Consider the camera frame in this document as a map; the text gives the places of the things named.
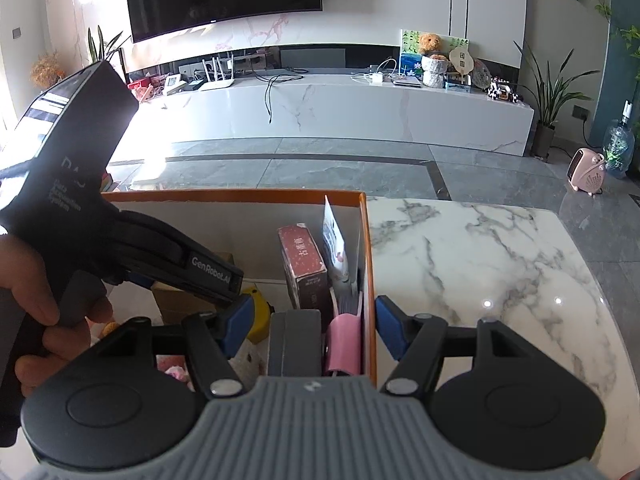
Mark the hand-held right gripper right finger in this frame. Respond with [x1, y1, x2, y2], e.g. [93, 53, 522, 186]
[376, 295, 543, 401]

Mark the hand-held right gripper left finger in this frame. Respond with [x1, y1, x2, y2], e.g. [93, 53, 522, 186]
[82, 296, 252, 401]

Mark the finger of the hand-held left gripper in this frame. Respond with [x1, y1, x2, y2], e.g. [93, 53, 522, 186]
[124, 268, 169, 291]

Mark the yellow toy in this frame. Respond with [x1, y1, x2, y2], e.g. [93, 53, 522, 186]
[239, 284, 277, 345]

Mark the white bunny plush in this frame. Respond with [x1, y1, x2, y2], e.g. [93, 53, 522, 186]
[231, 337, 269, 391]

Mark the small brown cardboard box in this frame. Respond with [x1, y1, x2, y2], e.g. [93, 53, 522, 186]
[150, 251, 236, 329]

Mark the pink pouch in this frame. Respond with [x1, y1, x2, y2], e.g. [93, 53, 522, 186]
[324, 290, 365, 377]

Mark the dark grey textured box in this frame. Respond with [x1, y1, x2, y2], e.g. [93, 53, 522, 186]
[267, 308, 326, 379]

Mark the dark maroon box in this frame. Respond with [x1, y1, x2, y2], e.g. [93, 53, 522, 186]
[277, 223, 332, 311]

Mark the orange cardboard box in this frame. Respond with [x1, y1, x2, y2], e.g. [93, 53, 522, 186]
[100, 189, 379, 381]

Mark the person's left hand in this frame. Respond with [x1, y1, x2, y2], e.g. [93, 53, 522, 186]
[0, 234, 115, 397]

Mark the dried flower bunch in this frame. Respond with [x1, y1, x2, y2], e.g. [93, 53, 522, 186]
[29, 52, 66, 89]

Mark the red boxes clutter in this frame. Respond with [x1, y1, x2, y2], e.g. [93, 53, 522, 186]
[127, 75, 166, 104]

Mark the white router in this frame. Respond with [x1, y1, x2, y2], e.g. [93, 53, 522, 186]
[199, 54, 236, 92]

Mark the white marble television cabinet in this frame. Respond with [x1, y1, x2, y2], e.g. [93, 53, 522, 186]
[107, 72, 536, 159]

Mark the pink heater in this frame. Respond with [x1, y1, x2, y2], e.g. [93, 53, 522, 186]
[565, 147, 607, 196]

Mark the teddy bear in pot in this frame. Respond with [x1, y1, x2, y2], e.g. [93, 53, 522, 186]
[420, 54, 449, 89]

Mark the black and white cow figurine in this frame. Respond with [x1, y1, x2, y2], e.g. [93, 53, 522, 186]
[487, 78, 521, 104]

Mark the blue and green painting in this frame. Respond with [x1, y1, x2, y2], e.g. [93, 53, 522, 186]
[399, 28, 471, 79]

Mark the round patterned plate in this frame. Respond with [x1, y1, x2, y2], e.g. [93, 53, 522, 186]
[472, 58, 494, 90]

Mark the long-leaved potted plant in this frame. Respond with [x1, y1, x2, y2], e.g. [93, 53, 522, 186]
[514, 39, 596, 161]

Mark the wooden fan-shaped ornament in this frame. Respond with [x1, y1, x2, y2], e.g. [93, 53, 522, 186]
[448, 39, 476, 86]

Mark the brown teddy bear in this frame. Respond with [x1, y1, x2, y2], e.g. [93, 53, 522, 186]
[417, 32, 449, 59]

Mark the clear water jug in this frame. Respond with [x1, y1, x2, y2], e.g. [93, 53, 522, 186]
[602, 101, 637, 180]

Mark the green trailing vine plant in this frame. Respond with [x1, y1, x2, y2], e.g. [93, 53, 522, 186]
[611, 26, 640, 126]

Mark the black cable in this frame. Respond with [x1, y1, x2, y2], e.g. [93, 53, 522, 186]
[251, 72, 304, 125]

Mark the white charger with cables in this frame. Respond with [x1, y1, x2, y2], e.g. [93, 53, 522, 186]
[352, 57, 401, 86]

